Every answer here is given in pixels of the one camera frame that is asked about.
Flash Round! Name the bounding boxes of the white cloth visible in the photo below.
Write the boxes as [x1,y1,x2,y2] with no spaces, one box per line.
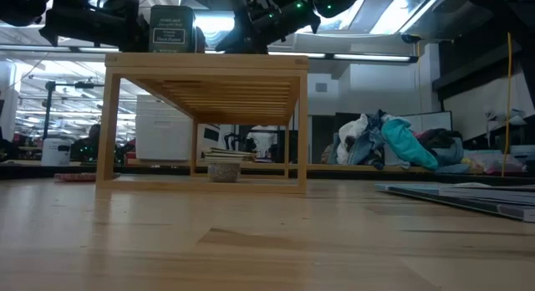
[336,113,369,166]

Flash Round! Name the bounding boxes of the black pole stand frame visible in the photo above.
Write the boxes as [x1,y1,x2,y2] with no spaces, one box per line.
[43,79,105,140]

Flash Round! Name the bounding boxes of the black aluminium table frame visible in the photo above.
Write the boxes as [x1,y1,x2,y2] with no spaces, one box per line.
[0,164,535,186]

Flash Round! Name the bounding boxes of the pink patterned fabric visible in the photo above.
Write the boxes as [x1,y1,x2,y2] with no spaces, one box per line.
[461,151,527,177]

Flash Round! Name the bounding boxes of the round flat tin lid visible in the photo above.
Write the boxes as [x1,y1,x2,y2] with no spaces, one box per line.
[53,172,98,183]

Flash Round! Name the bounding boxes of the teal cloth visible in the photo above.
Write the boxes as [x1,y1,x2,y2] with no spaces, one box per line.
[380,117,440,172]

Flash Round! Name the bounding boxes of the long ceiling light fixture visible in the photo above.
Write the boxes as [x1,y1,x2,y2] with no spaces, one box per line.
[0,43,122,54]
[267,51,419,63]

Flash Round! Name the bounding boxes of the pile of clothes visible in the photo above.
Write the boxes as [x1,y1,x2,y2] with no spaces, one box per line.
[415,129,469,175]

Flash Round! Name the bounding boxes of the black and white machine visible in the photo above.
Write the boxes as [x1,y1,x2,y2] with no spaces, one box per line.
[223,125,300,165]

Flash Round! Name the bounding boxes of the wooden slatted shelf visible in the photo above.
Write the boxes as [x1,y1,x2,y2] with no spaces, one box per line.
[94,52,309,195]

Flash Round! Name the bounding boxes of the green black pepper tin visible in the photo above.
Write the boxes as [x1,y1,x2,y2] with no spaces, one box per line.
[148,4,196,54]

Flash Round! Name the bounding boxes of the stack of magazines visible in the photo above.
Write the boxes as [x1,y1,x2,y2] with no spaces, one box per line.
[201,147,257,163]

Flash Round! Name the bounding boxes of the thin yellow cable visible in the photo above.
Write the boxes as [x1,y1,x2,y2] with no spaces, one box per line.
[502,31,513,178]

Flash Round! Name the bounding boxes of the white container with black handle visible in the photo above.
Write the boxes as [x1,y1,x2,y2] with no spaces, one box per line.
[40,138,72,167]

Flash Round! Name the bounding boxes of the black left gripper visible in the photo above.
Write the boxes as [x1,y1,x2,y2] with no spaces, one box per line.
[39,8,150,53]

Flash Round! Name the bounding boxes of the white panel with black frame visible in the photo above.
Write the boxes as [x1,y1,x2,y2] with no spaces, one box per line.
[403,110,454,133]

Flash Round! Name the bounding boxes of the black office chair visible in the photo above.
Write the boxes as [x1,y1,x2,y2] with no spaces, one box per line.
[0,138,20,163]

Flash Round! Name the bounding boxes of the dark equipment with green lights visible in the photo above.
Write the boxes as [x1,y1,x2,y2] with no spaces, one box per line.
[70,138,126,165]

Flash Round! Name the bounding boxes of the white storage cabinet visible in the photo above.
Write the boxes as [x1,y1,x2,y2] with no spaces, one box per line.
[135,94,222,162]

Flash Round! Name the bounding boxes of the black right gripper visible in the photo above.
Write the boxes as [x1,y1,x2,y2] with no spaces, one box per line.
[215,0,322,54]

